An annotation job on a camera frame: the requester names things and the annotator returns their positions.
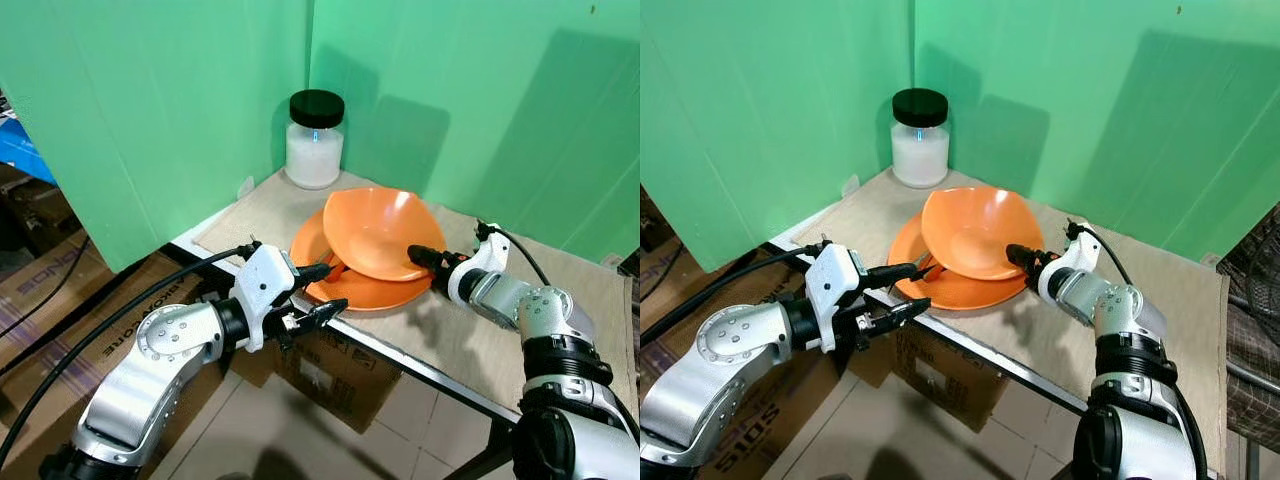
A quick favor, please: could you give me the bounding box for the orange bowl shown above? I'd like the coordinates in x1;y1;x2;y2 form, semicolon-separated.
322;186;448;283
920;186;1046;282

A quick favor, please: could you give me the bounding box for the orange plate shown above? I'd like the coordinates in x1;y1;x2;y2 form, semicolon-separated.
289;208;436;312
887;212;1032;311

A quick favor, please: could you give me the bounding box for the cardboard box with white label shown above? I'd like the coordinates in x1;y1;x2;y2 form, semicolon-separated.
272;325;404;434
893;322;993;413

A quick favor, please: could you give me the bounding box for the beige table mat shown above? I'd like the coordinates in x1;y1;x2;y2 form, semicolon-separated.
193;168;638;413
795;167;1230;473

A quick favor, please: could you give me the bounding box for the glass jar with black lid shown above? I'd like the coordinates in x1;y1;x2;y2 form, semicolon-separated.
890;88;951;189
285;89;346;191

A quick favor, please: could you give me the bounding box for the green backdrop board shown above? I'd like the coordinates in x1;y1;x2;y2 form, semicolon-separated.
0;0;314;273
308;0;641;267
912;0;1280;264
640;0;918;273

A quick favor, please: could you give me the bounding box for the blue plastic object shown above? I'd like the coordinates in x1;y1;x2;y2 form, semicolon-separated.
0;108;57;187

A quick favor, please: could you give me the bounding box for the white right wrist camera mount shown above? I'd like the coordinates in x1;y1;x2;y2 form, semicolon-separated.
447;235;511;306
1037;232;1102;306

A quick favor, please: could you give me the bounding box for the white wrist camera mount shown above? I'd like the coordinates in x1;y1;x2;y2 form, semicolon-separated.
230;243;302;352
1037;232;1102;306
447;235;511;306
804;243;869;354

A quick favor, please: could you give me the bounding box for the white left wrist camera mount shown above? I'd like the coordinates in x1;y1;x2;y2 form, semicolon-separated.
804;243;869;354
230;243;302;352

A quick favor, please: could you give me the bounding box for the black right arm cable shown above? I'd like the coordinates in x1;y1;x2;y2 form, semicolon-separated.
476;221;552;288
1066;219;1142;288

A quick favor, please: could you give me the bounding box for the black metal table frame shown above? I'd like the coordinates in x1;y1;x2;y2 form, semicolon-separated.
158;238;525;480
765;238;1091;421

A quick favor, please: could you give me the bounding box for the black wire mesh basket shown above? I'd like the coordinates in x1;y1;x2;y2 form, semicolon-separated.
1214;203;1280;453

